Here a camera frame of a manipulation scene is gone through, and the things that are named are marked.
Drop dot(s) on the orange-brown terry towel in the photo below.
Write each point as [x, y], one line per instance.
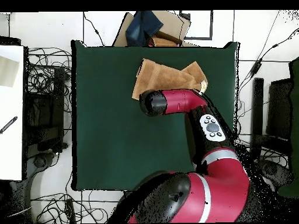
[163, 77]

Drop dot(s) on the black upright bar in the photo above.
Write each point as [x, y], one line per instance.
[258, 105]

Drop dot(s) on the black striped strip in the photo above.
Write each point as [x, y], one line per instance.
[8, 124]

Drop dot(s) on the cardboard box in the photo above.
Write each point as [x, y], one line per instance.
[174, 23]

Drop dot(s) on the dark green table cloth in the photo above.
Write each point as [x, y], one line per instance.
[105, 128]

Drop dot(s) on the black equipment rack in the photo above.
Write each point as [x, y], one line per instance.
[44, 130]

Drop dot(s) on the black mesh panel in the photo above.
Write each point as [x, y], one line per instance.
[280, 109]

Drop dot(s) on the white table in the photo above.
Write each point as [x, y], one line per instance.
[11, 144]

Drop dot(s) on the grey chair base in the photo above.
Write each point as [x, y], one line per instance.
[39, 162]

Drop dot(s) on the blue jeans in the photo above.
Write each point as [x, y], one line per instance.
[142, 25]

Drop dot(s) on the beige box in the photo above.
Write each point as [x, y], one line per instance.
[8, 72]

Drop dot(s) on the dark green fabric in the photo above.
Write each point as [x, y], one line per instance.
[294, 116]

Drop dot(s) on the black power strip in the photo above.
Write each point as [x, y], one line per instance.
[70, 210]

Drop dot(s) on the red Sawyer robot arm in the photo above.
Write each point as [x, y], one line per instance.
[224, 186]

